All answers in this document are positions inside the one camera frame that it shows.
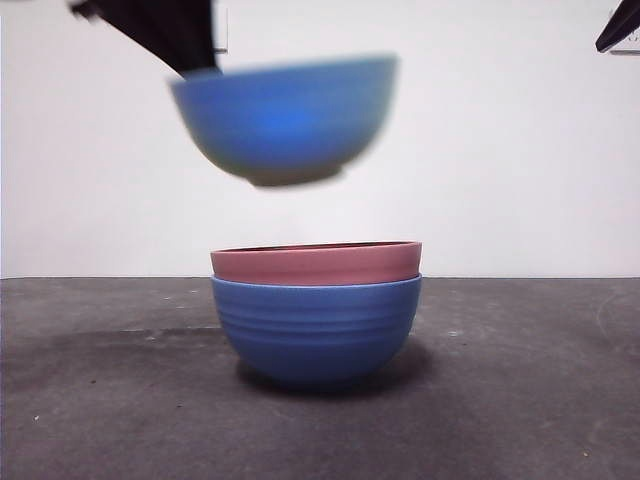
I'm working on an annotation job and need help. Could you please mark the white wall socket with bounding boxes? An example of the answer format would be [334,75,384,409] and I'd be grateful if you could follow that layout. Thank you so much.
[215,7,230,54]
[610,34,640,55]

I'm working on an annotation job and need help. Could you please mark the green ribbed bowl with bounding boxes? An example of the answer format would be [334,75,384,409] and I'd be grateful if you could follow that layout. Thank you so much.
[167,52,401,190]

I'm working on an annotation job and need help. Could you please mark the blue ribbed bowl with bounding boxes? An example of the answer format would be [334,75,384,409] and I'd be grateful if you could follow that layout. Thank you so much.
[210,273,423,392]

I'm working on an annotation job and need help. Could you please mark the red ribbed bowl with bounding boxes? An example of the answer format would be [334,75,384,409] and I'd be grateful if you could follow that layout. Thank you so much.
[209,240,424,287]

